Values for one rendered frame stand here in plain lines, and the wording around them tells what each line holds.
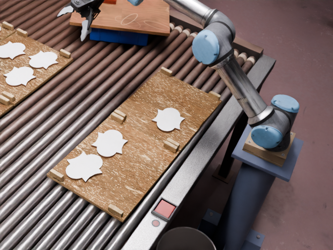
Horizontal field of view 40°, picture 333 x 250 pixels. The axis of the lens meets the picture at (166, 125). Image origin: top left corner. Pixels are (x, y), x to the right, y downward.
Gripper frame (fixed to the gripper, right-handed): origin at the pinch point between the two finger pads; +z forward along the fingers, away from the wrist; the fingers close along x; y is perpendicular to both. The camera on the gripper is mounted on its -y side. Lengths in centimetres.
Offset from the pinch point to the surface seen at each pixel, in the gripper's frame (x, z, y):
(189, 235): -101, 46, 39
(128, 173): -62, 18, -16
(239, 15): -4, -31, 295
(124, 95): -32.2, 10.8, 20.8
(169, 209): -83, 14, -21
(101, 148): -47, 21, -12
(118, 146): -51, 17, -8
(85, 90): -18.2, 19.8, 14.2
